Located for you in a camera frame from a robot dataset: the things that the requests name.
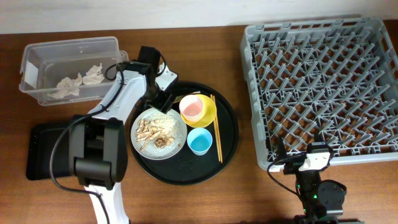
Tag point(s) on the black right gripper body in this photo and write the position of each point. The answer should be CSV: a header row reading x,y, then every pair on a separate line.
x,y
297,168

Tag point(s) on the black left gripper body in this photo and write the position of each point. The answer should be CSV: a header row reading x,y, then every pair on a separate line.
x,y
160,99

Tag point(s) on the pink plastic cup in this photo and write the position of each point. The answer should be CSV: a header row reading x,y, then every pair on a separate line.
x,y
191,108

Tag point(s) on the yellow plastic bowl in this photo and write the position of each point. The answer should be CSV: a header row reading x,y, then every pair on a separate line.
x,y
208,115

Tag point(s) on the light blue plastic cup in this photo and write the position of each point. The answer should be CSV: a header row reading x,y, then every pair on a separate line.
x,y
199,141

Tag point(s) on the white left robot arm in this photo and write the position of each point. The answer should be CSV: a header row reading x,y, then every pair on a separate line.
x,y
97,142

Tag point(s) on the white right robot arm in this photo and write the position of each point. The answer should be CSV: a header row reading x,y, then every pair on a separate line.
x,y
322,200

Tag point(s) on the grey plastic dishwasher rack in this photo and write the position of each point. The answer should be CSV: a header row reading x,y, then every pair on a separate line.
x,y
333,79

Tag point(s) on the clear plastic waste bin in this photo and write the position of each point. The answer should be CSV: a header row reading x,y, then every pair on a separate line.
x,y
45,64

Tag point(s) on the food scraps on plate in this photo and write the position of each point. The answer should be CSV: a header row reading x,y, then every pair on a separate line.
x,y
158,129

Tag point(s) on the grey plate with food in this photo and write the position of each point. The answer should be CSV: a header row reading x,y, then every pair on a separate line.
x,y
167,152

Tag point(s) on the round black serving tray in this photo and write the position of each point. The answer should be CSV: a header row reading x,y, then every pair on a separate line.
x,y
186,168

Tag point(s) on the black rectangular bin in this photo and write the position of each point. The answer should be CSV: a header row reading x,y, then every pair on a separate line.
x,y
42,139

